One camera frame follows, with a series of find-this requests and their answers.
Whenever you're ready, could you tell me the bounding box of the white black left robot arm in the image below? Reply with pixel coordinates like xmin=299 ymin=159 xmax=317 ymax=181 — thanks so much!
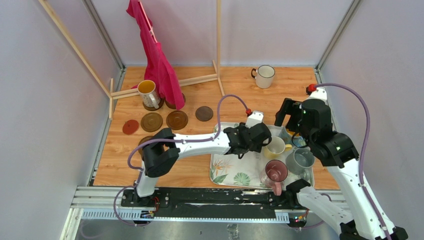
xmin=133 ymin=122 xmax=272 ymax=207

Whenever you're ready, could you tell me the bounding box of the white enamel mug black rim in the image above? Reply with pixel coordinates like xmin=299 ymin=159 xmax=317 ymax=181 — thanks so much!
xmin=250 ymin=64 xmax=276 ymax=89

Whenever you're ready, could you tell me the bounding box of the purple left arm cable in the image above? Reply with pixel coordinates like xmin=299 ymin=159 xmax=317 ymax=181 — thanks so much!
xmin=113 ymin=94 xmax=251 ymax=228

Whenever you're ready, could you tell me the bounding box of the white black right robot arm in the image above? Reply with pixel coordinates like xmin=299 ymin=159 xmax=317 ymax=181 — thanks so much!
xmin=274 ymin=98 xmax=409 ymax=240

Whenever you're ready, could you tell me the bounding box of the floral white serving tray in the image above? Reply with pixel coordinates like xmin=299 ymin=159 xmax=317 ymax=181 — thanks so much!
xmin=209 ymin=125 xmax=315 ymax=191

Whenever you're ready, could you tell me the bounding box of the plain dark brown coaster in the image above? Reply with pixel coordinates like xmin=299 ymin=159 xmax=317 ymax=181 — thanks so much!
xmin=138 ymin=135 xmax=153 ymax=157

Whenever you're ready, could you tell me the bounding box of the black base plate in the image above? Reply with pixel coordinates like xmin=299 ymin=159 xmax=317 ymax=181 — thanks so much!
xmin=118 ymin=187 xmax=306 ymax=219

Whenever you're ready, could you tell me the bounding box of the pink ceramic mug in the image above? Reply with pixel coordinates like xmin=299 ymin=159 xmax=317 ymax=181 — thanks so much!
xmin=259 ymin=159 xmax=289 ymax=196

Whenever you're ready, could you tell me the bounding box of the magenta cloth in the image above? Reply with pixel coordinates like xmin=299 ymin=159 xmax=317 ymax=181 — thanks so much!
xmin=126 ymin=0 xmax=185 ymax=110

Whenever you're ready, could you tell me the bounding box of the grey ceramic mug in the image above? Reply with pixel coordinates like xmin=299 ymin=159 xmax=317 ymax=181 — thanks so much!
xmin=286 ymin=148 xmax=315 ymax=175

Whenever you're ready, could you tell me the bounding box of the red coaster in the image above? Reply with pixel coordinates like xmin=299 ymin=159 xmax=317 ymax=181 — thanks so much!
xmin=122 ymin=119 xmax=140 ymax=135

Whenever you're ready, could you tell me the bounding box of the amber brown coaster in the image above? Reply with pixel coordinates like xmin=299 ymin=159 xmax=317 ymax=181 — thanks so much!
xmin=140 ymin=112 xmax=163 ymax=133

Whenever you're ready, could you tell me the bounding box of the wooden drying rack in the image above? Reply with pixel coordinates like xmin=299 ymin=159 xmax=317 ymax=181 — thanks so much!
xmin=39 ymin=0 xmax=225 ymax=119

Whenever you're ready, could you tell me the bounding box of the blue mug yellow inside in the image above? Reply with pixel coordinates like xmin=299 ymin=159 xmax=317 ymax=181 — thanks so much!
xmin=285 ymin=131 xmax=307 ymax=148

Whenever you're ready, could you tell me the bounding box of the dark wooden coaster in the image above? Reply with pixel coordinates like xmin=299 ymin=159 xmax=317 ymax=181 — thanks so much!
xmin=166 ymin=110 xmax=189 ymax=130
xmin=195 ymin=106 xmax=214 ymax=122

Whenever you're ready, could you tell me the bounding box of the pale yellow mug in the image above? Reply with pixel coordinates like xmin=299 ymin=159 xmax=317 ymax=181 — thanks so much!
xmin=263 ymin=136 xmax=293 ymax=160

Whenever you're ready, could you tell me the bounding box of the glass mug yellow inside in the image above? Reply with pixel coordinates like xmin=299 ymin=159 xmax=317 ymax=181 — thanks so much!
xmin=137 ymin=80 xmax=161 ymax=108

